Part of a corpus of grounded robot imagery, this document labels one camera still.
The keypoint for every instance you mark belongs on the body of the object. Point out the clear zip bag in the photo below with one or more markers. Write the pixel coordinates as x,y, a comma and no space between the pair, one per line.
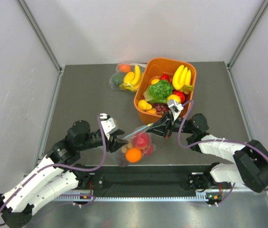
110,84
146,152

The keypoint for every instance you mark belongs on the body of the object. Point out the fake green avocado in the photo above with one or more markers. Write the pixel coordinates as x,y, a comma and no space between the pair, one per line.
117,79

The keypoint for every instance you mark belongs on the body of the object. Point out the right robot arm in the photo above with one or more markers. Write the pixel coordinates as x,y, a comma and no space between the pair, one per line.
248,161

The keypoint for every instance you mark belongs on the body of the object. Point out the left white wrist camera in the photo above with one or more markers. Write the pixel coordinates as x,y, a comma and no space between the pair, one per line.
108,124

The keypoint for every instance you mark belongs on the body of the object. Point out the fake orange tangerine in bag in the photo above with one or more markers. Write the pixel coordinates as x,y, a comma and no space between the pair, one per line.
124,68

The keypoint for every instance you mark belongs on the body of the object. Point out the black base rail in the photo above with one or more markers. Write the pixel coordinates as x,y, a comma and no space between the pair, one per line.
148,181

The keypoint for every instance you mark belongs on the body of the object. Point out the fake green lettuce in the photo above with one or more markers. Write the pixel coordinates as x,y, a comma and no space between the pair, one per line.
159,92

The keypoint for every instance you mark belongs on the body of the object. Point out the fake banana bunch in bin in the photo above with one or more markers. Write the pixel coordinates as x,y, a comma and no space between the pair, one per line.
182,80

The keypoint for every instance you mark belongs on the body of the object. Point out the fake purple grapes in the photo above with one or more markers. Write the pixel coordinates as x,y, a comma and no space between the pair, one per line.
160,108

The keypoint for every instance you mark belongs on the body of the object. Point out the fake red apple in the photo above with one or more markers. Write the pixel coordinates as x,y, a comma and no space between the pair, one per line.
141,140

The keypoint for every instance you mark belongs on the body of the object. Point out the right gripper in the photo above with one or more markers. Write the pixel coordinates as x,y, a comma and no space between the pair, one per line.
164,127

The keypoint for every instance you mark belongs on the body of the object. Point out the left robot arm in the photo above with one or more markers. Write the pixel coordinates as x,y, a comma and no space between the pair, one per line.
57,172

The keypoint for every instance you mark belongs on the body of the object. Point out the fake banana bunch in bag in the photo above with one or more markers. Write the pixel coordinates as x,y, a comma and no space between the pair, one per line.
132,79

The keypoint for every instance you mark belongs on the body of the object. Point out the fake red pepper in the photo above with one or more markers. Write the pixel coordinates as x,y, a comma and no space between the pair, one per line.
179,96

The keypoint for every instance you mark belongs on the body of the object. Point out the fake brown longan bunch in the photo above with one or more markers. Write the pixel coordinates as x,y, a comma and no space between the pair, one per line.
126,147

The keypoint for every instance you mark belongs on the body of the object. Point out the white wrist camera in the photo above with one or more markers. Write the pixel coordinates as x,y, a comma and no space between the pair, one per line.
175,108
108,124

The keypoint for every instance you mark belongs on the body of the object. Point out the clear zip top bag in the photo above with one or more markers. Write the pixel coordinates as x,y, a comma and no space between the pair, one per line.
146,152

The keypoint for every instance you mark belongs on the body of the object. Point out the fake yellow lemon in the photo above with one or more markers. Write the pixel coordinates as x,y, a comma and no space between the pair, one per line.
174,97

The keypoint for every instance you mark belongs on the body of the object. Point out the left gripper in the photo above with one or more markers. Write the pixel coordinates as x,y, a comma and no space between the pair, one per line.
116,144

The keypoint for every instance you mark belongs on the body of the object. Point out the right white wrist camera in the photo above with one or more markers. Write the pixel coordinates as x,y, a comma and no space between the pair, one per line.
175,108

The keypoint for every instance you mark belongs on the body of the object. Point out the orange plastic bin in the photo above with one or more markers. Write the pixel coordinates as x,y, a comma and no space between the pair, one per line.
155,68

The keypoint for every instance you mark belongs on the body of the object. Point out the fake yellow pepper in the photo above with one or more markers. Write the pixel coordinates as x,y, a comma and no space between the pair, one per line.
143,105

